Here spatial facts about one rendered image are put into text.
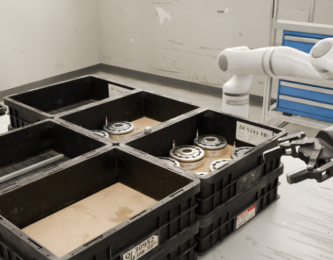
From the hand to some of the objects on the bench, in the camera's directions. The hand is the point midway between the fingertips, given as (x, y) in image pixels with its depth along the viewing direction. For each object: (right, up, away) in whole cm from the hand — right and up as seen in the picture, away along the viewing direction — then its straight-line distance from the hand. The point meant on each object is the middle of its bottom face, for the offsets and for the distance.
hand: (278, 167), depth 89 cm
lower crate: (-10, -16, +48) cm, 52 cm away
